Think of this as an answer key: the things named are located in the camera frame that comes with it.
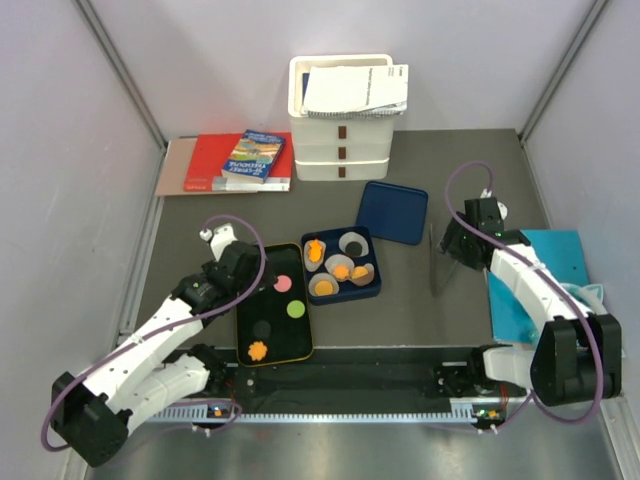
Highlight white paper cup top-left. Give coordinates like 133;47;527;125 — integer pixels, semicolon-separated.
303;238;326;272

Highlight grey metal tongs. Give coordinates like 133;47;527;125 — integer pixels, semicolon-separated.
428;223;459;298

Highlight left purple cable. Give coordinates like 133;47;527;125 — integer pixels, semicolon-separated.
40;215;266;451

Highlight purple cable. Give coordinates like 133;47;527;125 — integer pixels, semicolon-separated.
40;215;266;451
444;160;601;426

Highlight blue tin lid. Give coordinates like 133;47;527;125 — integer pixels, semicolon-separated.
356;181;429;246

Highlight teal folder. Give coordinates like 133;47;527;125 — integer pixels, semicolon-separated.
487;230;604;344

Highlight blue paperback book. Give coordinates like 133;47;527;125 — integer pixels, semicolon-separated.
221;130;286;184

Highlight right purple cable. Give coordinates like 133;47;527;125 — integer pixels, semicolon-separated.
444;160;601;426

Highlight blue cookie tin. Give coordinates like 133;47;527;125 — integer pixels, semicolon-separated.
301;226;382;306

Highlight white paper cup bottom-left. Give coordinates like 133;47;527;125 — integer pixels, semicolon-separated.
308;272;339;298

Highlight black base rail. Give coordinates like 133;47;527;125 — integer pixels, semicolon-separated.
228;347;471;415

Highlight white paper cup bottom-right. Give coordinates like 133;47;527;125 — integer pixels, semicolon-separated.
350;263;375;287

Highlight white spiral notebook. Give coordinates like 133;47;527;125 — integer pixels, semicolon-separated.
301;64;409;119

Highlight green round cookie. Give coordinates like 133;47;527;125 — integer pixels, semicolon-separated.
286;300;306;319

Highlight orange round cookie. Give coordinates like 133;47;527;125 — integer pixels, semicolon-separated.
332;265;351;282
314;280;335;296

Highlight pink round cookie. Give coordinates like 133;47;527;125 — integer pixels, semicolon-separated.
274;275;292;293

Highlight orange small flower cookie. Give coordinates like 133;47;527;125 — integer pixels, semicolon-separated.
351;266;369;280

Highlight orange flower cookie top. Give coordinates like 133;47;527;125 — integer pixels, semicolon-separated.
308;239;324;263

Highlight white stacked drawer box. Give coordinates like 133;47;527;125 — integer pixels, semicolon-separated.
288;54;396;181

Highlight black sandwich cookie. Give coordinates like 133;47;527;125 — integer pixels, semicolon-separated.
252;320;272;340

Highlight orange flower cookie bottom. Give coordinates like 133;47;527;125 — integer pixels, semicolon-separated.
247;341;268;362

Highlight teal cat-ear headphones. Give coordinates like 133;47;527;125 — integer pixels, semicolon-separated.
524;282;609;351

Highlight red book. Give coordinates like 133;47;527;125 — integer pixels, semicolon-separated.
183;130;294;193

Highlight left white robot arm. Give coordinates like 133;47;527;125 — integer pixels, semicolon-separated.
41;237;275;467

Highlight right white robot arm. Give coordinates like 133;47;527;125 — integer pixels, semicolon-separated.
438;196;622;407

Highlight orange round cookie bottom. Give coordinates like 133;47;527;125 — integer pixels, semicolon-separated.
314;280;335;296

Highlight white paper cup centre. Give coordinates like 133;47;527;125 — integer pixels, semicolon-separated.
324;254;355;282

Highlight white paper cup top-right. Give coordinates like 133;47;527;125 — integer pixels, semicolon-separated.
338;231;370;259

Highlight black cookie tray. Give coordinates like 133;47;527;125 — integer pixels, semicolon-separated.
235;243;314;367

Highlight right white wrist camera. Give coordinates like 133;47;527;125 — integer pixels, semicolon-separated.
481;189;508;220

